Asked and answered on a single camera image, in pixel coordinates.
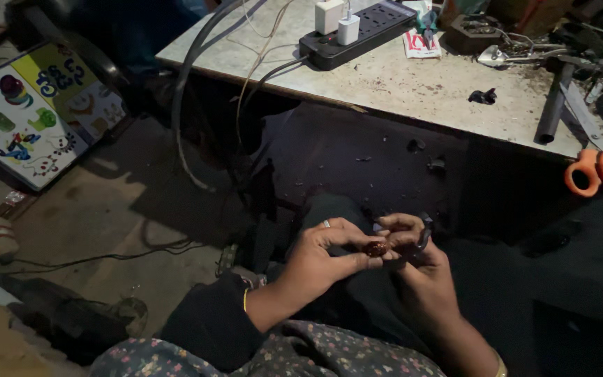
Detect thin beige wire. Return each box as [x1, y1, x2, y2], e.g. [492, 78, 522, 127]
[226, 0, 298, 147]

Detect small black scrap piece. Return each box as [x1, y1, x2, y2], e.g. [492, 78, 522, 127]
[468, 87, 498, 105]

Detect heap of metal tools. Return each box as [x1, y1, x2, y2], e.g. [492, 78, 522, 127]
[438, 0, 603, 126]

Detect black cloth on lap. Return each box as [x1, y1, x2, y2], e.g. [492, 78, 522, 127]
[249, 102, 603, 377]

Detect person's left hand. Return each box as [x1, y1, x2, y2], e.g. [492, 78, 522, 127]
[283, 217, 389, 302]

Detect black power strip cord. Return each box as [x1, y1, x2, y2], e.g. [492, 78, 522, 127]
[240, 54, 310, 113]

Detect black curved strip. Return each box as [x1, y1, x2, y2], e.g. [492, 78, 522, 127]
[416, 212, 435, 253]

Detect black metal pipe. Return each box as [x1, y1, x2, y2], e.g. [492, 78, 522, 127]
[533, 62, 577, 146]

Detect thin black floor cable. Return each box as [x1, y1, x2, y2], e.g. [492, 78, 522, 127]
[0, 220, 203, 275]

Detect floral patterned clothing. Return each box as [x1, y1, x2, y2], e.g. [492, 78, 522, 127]
[89, 319, 449, 377]

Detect large white charger adapter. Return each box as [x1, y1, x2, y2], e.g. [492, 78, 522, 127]
[314, 0, 345, 36]

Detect colourful printed poster board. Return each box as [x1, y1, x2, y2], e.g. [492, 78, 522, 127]
[0, 41, 127, 191]

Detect thick black cable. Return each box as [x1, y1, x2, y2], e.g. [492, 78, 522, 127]
[171, 0, 270, 193]

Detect small white charger adapter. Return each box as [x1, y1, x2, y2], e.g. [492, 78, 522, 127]
[337, 13, 361, 47]

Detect red and white packet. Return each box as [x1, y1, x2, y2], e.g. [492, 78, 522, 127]
[402, 27, 442, 59]

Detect dark wooden block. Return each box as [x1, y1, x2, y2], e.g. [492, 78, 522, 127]
[444, 14, 503, 55]

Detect black power strip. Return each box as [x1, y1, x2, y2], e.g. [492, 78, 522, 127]
[298, 0, 417, 72]

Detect flat grey metal bar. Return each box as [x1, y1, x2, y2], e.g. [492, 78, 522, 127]
[560, 81, 603, 151]

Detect person's right hand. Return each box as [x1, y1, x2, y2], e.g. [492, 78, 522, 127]
[375, 213, 462, 321]

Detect orange handled scissors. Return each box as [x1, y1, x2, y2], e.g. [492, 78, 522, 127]
[564, 147, 603, 210]

